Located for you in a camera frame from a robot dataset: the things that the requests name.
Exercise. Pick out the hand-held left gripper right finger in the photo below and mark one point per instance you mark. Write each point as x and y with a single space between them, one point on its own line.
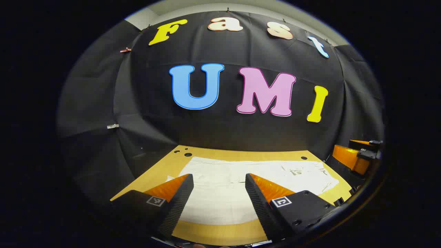
262 210

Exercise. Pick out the white cloth clip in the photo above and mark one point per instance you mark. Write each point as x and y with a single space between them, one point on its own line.
112 126

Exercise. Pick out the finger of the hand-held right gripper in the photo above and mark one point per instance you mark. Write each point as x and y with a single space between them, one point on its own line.
348 156
358 142

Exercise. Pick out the black backdrop cloth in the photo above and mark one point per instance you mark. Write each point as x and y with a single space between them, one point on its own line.
220 134

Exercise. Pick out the white jeans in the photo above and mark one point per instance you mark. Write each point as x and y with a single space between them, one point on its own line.
220 203

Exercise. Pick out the copper cloth clip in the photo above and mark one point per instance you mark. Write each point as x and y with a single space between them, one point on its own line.
125 50

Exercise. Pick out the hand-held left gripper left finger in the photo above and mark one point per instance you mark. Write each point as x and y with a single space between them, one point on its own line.
175 206

